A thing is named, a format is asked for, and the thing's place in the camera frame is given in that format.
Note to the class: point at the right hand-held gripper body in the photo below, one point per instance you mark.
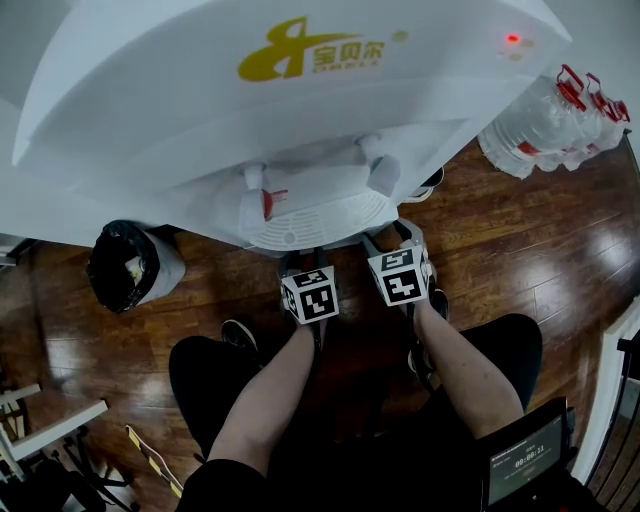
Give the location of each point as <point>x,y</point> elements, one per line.
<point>400,282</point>

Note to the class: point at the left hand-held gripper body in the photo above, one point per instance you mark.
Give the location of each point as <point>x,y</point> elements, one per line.
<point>312,297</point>

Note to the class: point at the person's left forearm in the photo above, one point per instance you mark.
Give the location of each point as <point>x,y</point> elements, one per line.
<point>270,390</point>

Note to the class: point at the person's right forearm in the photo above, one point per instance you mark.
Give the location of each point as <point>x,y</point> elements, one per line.
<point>465,370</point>

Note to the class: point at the white water dispenser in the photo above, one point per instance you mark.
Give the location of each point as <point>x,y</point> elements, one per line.
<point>150,100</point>

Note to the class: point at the person's right black shoe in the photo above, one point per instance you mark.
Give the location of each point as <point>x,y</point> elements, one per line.
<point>440,302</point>

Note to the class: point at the person's black shoe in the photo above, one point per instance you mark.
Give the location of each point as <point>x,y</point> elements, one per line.
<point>239,336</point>
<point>440,302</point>

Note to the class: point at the white slotted drip tray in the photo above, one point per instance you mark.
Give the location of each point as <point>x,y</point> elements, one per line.
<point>320,220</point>

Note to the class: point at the person's left black shoe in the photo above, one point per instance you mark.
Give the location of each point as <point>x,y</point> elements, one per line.
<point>239,336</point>

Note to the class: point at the black and white shoe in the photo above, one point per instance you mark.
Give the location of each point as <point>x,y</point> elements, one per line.
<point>430,185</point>

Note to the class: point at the white tap with grey lever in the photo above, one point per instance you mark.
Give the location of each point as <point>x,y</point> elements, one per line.
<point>382,167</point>

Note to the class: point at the white tap with red lever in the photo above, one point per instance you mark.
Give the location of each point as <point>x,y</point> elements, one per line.
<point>260,192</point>

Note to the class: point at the person's left leg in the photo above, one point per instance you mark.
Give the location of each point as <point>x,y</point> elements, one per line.
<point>210,380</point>

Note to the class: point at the person's leg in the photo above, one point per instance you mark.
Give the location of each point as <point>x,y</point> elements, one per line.
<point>515,350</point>
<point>210,380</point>

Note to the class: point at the person's right leg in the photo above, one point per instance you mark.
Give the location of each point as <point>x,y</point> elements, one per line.
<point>515,350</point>

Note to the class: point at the white trash bin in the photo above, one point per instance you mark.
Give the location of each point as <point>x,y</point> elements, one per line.
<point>162,267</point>

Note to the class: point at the person's black shirt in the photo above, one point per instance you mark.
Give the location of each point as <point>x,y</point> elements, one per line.
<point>350,475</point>

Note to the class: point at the black bin liner bag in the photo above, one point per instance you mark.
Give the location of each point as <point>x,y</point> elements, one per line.
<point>112,270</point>

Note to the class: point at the black screen device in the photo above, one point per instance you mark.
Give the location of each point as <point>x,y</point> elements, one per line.
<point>525,460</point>

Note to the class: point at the white door frame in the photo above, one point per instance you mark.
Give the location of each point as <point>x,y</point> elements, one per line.
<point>600,400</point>

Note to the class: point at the white metal frame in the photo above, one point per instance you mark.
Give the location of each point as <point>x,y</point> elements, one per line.
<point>55,425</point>

